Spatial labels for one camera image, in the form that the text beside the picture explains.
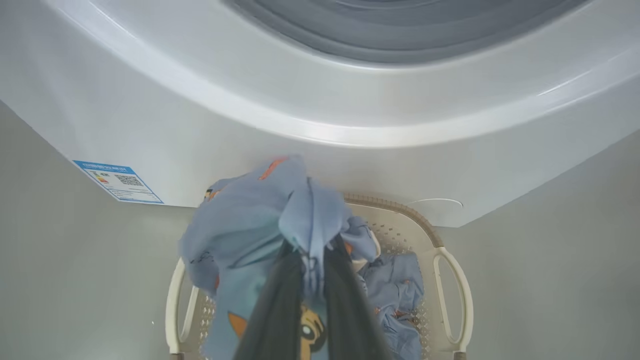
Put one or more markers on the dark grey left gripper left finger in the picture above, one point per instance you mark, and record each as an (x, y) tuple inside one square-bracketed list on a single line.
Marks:
[(275, 315)]

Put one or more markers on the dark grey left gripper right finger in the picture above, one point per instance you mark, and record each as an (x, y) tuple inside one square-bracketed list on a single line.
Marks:
[(350, 310)]

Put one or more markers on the blue cartoon print garment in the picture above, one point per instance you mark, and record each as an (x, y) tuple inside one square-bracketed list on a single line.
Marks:
[(395, 285), (240, 225)]

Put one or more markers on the cream perforated laundry basket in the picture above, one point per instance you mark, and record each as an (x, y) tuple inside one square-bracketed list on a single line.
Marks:
[(452, 300)]

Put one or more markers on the white washing machine body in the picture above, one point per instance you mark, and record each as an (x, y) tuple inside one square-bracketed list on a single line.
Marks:
[(150, 100)]

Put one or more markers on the grey rubber door gasket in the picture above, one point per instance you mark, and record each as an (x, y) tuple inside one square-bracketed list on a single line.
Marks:
[(400, 30)]

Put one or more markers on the round white filter cover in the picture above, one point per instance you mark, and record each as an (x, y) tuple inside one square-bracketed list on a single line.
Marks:
[(435, 201)]

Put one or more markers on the blue energy label sticker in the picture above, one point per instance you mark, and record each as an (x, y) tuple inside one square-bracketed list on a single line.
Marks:
[(120, 182)]

